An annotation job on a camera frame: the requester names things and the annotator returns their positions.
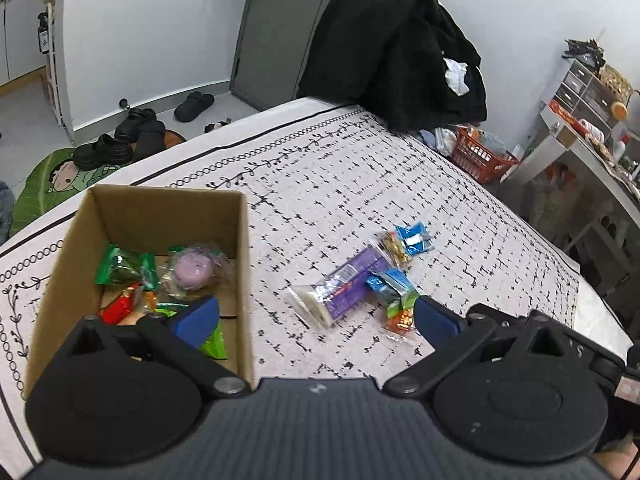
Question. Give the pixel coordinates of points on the black jacket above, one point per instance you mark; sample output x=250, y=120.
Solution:
x=390, y=45

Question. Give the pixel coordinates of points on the dark spray bottle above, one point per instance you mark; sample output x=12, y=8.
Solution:
x=43, y=35

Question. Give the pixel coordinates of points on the clear plastic bag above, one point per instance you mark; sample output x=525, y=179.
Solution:
x=437, y=140

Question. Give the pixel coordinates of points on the black clog shoe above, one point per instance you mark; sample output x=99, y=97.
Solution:
x=134, y=122
x=102, y=152
x=151, y=139

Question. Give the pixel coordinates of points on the crumpled white cloth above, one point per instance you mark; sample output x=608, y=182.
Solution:
x=456, y=76

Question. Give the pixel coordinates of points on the lime green snack packet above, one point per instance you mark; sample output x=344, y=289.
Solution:
x=170, y=308
x=214, y=344

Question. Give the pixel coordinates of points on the cardboard box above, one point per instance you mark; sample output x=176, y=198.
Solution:
x=150, y=210

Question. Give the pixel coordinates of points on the white bottle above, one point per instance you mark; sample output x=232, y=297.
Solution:
x=621, y=149

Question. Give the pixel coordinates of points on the dark green snack packet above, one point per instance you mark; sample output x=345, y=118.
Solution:
x=125, y=267

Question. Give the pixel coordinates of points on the grey fluffy rug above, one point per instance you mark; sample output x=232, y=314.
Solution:
x=4, y=212

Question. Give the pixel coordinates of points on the long purple snack packet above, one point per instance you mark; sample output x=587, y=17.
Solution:
x=345, y=285

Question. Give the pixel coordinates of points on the clear nut snack packet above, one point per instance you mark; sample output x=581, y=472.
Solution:
x=394, y=250

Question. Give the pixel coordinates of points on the red snack packet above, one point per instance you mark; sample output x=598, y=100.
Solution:
x=117, y=309

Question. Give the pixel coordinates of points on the lilac round snack packet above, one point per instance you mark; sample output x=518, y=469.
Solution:
x=192, y=267

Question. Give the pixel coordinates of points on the white rack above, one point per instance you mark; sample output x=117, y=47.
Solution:
x=54, y=60

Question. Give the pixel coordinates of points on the wicker basket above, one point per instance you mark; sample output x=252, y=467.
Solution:
x=616, y=82

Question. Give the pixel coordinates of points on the light blue snack packet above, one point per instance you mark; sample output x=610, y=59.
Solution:
x=392, y=282

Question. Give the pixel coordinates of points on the grey drawer unit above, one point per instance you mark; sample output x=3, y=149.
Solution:
x=582, y=92

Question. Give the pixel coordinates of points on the grey door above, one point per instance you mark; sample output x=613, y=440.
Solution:
x=280, y=30

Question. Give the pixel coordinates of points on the person's right forearm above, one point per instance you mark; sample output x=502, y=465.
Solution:
x=619, y=462

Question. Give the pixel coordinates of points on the kitchen cabinet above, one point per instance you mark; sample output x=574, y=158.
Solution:
x=20, y=25

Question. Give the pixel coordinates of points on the orange snack packet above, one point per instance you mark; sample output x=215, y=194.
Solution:
x=400, y=321

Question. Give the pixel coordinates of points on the white desk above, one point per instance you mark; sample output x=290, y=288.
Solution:
x=575, y=160

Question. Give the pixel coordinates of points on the green cartoon floor mat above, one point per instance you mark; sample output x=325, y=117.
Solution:
x=50, y=190

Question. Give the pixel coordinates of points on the orange plastic basket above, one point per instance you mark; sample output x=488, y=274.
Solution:
x=482, y=157

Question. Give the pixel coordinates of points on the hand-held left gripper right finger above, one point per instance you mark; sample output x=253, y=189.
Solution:
x=436, y=321

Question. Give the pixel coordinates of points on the black slipper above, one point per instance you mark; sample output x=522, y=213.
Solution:
x=194, y=106

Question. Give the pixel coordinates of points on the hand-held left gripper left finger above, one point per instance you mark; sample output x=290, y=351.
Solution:
x=197, y=319

